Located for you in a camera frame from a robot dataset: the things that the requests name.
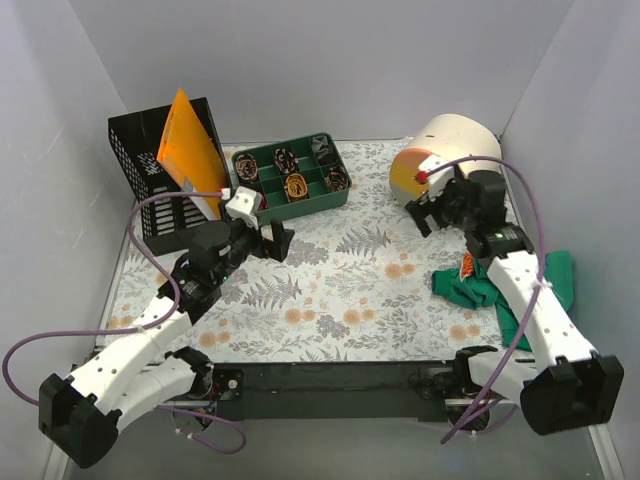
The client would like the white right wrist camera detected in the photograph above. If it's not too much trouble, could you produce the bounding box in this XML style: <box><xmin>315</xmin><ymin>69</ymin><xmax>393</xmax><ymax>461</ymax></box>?
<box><xmin>415</xmin><ymin>154</ymin><xmax>455</xmax><ymax>201</ymax></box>

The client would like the green cloth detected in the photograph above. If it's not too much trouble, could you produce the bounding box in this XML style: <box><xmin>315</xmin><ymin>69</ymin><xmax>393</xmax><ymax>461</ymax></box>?
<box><xmin>431</xmin><ymin>250</ymin><xmax>574</xmax><ymax>346</ymax></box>

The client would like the black mesh file holder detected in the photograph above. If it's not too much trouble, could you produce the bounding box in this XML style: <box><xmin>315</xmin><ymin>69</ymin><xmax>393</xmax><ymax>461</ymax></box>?
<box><xmin>107</xmin><ymin>97</ymin><xmax>244</xmax><ymax>257</ymax></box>

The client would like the cream cylindrical drawer box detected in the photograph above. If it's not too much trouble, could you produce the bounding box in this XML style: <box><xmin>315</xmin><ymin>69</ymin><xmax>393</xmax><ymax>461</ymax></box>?
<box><xmin>389</xmin><ymin>113</ymin><xmax>502</xmax><ymax>207</ymax></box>

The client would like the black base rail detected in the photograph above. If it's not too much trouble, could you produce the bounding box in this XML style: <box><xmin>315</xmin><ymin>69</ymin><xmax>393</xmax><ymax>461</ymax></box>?
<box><xmin>205</xmin><ymin>361</ymin><xmax>471</xmax><ymax>422</ymax></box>

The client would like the green compartment tray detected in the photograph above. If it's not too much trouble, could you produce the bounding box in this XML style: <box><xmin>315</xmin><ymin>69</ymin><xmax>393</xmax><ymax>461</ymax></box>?
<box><xmin>231</xmin><ymin>132</ymin><xmax>352</xmax><ymax>223</ymax></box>

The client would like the aluminium frame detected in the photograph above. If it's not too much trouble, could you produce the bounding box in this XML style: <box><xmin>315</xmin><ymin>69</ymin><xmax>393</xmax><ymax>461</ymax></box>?
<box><xmin>59</xmin><ymin>396</ymin><xmax>624</xmax><ymax>479</ymax></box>

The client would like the floral table mat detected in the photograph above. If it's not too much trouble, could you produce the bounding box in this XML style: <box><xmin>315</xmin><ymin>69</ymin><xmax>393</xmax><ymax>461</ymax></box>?
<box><xmin>98</xmin><ymin>142</ymin><xmax>541</xmax><ymax>364</ymax></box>

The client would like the orange plastic folder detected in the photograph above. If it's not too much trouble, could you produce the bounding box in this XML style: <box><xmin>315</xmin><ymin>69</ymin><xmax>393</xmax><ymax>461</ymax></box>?
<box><xmin>156</xmin><ymin>89</ymin><xmax>228</xmax><ymax>193</ymax></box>

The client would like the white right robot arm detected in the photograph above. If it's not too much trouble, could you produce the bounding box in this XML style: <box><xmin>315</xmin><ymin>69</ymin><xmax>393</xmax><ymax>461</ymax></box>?
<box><xmin>406</xmin><ymin>167</ymin><xmax>624</xmax><ymax>435</ymax></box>

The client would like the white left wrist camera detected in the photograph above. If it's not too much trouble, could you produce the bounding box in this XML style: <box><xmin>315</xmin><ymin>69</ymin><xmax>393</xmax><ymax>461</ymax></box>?
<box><xmin>220</xmin><ymin>186</ymin><xmax>263</xmax><ymax>229</ymax></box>

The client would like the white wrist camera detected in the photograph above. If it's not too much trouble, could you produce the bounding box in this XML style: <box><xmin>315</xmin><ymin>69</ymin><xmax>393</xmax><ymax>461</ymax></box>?
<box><xmin>415</xmin><ymin>154</ymin><xmax>455</xmax><ymax>201</ymax></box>
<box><xmin>220</xmin><ymin>186</ymin><xmax>263</xmax><ymax>229</ymax></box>

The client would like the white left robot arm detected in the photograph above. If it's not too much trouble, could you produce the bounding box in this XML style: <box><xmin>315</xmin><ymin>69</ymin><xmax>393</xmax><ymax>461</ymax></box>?
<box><xmin>38</xmin><ymin>219</ymin><xmax>295</xmax><ymax>468</ymax></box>

